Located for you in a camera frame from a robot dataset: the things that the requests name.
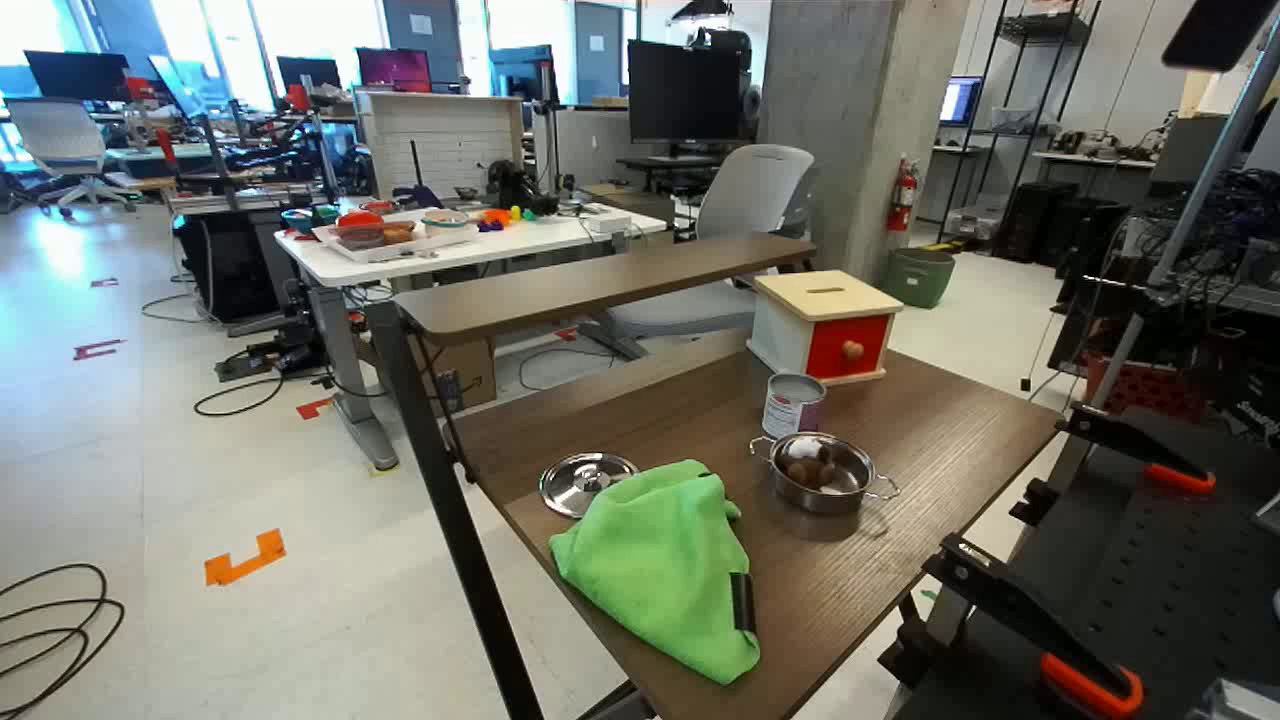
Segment grey office chair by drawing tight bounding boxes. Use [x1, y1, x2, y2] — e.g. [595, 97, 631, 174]
[583, 146, 814, 362]

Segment white office desk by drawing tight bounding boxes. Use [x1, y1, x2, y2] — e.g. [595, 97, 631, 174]
[275, 203, 661, 471]

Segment black computer monitor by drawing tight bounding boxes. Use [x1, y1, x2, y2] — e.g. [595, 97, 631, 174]
[627, 42, 749, 142]

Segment green microfiber cloth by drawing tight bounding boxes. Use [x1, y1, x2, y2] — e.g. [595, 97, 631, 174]
[548, 461, 764, 685]

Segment wooden box with red drawer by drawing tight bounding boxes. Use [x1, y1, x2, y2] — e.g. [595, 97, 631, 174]
[749, 273, 898, 383]

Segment black clamp orange tip far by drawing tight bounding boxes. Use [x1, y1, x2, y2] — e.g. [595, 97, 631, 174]
[1063, 404, 1216, 497]

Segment orange items on desk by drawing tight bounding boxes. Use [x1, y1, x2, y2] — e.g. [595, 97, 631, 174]
[336, 199, 417, 243]

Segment orange floor tape marker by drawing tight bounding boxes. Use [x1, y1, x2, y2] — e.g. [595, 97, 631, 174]
[204, 529, 288, 590]

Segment black metal frame post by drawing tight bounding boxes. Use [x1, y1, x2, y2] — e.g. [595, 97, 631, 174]
[362, 306, 542, 720]

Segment black floor cable coil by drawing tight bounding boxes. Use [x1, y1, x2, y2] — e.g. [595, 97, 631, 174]
[0, 560, 126, 720]

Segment red fire extinguisher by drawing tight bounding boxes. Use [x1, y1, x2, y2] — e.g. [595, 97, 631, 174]
[884, 162, 920, 231]

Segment brown object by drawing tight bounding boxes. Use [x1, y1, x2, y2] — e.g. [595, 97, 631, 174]
[777, 442, 835, 489]

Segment black clamp orange tip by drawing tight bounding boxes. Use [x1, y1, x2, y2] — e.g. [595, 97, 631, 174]
[1063, 404, 1216, 497]
[924, 532, 1147, 720]

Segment dark wooden shelf board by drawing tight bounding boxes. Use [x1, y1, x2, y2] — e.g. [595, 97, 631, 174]
[397, 236, 813, 342]

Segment black metal shelving rack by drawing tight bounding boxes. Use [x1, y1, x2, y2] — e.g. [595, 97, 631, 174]
[933, 0, 1102, 247]

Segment concrete pillar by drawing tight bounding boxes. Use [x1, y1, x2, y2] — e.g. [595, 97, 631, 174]
[760, 0, 969, 279]

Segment white office chair far left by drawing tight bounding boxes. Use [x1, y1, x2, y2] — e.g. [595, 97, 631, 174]
[9, 97, 136, 218]

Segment black clamp orange tip near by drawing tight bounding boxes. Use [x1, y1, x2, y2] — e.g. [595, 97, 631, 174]
[924, 532, 1147, 720]

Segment white tin can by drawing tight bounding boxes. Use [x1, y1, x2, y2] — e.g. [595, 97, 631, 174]
[760, 372, 828, 437]

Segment green bin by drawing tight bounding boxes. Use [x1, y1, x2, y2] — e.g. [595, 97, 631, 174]
[884, 247, 956, 309]

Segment round steel pot lid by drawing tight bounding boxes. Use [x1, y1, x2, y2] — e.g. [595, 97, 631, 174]
[537, 452, 636, 522]

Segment small steel pot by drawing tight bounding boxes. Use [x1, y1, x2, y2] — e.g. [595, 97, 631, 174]
[749, 432, 897, 517]

